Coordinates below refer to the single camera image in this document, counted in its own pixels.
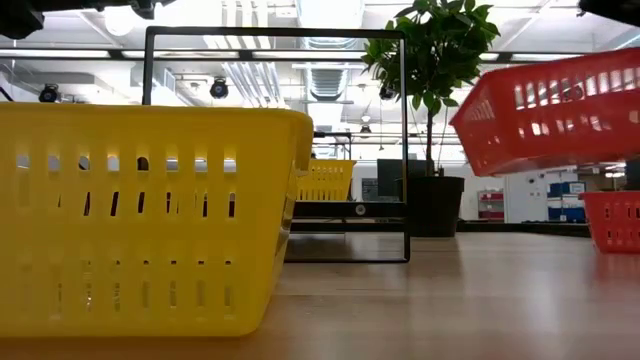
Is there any yellow plastic slotted basket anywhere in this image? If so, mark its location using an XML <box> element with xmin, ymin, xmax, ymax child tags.
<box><xmin>295</xmin><ymin>158</ymin><xmax>357</xmax><ymax>203</ymax></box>
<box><xmin>0</xmin><ymin>102</ymin><xmax>315</xmax><ymax>339</ymax></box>

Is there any green potted plant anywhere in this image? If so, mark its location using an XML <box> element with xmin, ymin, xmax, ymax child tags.
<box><xmin>360</xmin><ymin>0</ymin><xmax>501</xmax><ymax>239</ymax></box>

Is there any black monitor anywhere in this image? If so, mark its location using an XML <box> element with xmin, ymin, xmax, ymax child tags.
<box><xmin>377</xmin><ymin>158</ymin><xmax>404</xmax><ymax>202</ymax></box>

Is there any black aluminium rig frame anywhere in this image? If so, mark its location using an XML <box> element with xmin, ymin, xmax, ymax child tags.
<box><xmin>291</xmin><ymin>219</ymin><xmax>592</xmax><ymax>238</ymax></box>

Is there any red plastic slotted basket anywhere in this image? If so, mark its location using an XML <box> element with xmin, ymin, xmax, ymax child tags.
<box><xmin>448</xmin><ymin>48</ymin><xmax>640</xmax><ymax>178</ymax></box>
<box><xmin>579</xmin><ymin>191</ymin><xmax>640</xmax><ymax>254</ymax></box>

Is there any blue storage bin stack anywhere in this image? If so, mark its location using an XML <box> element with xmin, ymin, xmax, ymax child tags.
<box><xmin>547</xmin><ymin>180</ymin><xmax>587</xmax><ymax>224</ymax></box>

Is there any shelf with red bins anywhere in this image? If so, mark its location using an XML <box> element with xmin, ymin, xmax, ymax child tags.
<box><xmin>477</xmin><ymin>188</ymin><xmax>506</xmax><ymax>222</ymax></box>

